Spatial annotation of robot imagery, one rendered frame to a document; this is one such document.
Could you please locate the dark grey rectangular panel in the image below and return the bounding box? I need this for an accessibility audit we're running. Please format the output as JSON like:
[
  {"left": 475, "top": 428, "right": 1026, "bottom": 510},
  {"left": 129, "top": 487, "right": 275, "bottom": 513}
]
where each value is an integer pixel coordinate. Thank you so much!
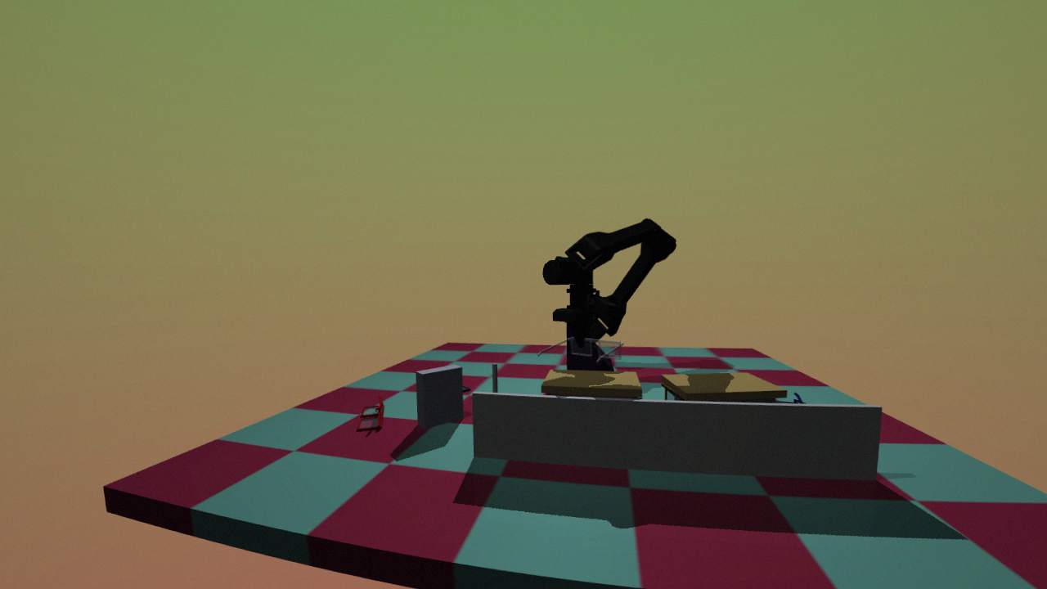
[{"left": 472, "top": 392, "right": 882, "bottom": 480}]

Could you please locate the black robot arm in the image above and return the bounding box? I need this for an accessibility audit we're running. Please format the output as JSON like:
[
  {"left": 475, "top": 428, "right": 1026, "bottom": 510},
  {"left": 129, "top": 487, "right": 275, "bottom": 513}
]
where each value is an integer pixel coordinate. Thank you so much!
[{"left": 543, "top": 218, "right": 676, "bottom": 339}]

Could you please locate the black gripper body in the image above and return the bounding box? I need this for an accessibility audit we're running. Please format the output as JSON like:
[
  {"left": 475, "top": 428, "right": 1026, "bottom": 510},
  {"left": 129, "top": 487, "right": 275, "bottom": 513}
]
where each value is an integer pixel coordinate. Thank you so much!
[{"left": 553, "top": 285, "right": 601, "bottom": 322}]

